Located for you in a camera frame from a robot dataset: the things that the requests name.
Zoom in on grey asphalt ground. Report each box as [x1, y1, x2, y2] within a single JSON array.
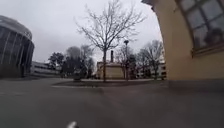
[[0, 77, 224, 128]]

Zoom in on group of dark trees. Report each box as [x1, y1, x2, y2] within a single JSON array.
[[47, 45, 96, 80]]

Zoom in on large bare tree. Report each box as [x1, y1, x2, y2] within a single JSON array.
[[75, 0, 147, 83]]

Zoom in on lamp post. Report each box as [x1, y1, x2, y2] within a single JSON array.
[[123, 39, 130, 81]]

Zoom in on robot's own part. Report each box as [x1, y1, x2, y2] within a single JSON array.
[[66, 121, 79, 128]]

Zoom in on group of bare trees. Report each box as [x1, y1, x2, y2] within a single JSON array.
[[115, 39, 166, 80]]

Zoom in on round glass building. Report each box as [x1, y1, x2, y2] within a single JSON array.
[[0, 14, 36, 79]]

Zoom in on low pale building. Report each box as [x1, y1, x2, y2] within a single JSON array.
[[30, 60, 63, 79]]

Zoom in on planting bed with kerb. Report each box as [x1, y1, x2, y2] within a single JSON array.
[[51, 78, 163, 89]]

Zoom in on small yellow building with chimney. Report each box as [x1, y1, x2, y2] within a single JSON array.
[[96, 49, 126, 80]]

